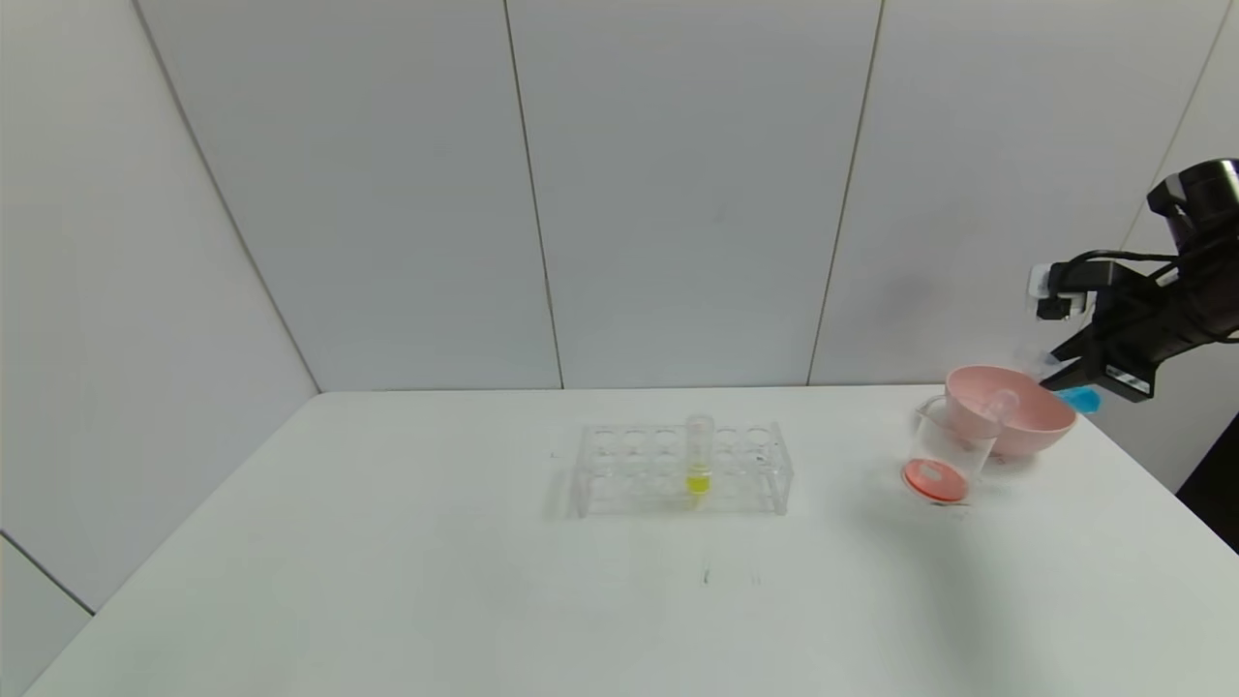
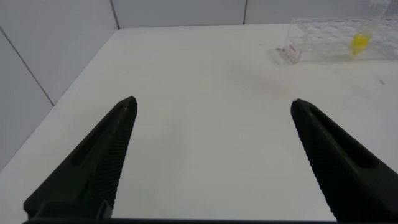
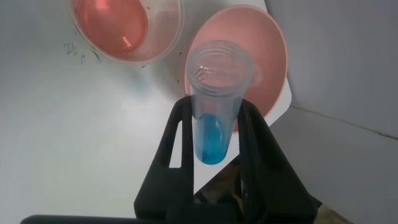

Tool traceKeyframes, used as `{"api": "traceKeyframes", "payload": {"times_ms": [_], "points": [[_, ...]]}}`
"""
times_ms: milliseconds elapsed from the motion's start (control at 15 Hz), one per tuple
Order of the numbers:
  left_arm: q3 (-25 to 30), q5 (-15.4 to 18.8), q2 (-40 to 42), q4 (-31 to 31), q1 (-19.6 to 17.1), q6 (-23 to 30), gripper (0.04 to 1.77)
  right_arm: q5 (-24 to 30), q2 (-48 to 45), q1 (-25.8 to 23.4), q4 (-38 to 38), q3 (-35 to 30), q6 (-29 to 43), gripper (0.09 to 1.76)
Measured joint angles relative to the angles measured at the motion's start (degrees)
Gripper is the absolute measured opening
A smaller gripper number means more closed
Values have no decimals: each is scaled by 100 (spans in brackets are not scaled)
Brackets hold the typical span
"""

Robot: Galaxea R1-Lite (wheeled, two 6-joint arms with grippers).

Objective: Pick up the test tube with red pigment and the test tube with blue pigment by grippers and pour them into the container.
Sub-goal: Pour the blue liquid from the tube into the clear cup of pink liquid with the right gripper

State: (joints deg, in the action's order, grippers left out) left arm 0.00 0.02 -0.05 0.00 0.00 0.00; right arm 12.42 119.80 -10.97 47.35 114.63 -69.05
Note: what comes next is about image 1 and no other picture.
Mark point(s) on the test tube with red pigment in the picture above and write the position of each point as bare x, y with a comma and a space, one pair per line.
999, 405

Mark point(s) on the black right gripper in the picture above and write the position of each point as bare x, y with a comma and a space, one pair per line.
1123, 375

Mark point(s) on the clear plastic test tube rack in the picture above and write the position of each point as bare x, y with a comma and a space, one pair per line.
639, 474

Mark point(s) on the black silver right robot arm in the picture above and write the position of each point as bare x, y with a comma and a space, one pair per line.
1205, 252

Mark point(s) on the white grey right wrist camera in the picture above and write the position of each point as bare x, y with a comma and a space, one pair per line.
1065, 286

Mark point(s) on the pink bowl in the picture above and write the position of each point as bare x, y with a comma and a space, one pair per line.
1041, 421

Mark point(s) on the clear glass beaker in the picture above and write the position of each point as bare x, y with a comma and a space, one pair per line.
939, 479

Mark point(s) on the test tube with blue pigment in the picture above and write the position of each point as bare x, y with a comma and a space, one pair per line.
1079, 398

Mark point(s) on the test tube with yellow pigment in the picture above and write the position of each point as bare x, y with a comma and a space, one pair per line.
698, 479

